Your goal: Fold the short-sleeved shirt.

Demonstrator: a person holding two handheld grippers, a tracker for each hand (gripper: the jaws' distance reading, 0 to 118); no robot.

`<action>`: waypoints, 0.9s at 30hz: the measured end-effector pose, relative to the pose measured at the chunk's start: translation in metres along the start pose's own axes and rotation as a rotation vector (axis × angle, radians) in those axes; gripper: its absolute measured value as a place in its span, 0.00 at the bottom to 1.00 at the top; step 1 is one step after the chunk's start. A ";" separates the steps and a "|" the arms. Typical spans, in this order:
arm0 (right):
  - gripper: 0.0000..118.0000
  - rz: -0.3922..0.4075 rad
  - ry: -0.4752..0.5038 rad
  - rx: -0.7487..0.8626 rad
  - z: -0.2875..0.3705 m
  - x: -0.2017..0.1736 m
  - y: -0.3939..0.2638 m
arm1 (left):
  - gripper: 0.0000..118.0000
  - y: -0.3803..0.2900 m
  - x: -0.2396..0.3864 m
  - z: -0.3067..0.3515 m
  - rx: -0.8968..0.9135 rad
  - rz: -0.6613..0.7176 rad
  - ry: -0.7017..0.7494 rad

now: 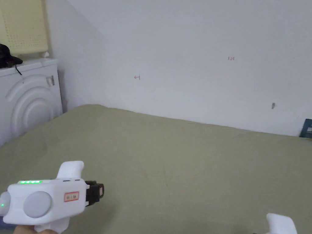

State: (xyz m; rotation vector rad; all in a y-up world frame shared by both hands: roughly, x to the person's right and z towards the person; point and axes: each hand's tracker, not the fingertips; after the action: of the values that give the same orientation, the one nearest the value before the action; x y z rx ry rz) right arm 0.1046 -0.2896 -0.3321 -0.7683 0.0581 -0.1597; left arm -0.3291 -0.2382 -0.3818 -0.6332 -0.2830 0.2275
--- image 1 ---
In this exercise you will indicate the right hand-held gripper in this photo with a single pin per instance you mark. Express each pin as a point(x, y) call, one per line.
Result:
point(280, 223)

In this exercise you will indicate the black cap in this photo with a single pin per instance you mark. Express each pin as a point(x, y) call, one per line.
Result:
point(8, 57)

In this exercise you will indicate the cream perforated panel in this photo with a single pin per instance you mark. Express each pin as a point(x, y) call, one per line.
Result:
point(23, 26)

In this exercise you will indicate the bed with pale green sheet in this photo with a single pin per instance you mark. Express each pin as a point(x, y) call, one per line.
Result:
point(170, 158)

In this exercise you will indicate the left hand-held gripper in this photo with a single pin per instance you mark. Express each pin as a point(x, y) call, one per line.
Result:
point(48, 195)

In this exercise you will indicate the white washing machine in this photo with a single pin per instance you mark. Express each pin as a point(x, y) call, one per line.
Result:
point(29, 97)

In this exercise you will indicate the dark blue box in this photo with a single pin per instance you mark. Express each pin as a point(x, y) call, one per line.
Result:
point(307, 128)

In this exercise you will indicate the person's left hand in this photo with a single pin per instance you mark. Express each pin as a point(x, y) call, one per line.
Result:
point(23, 230)

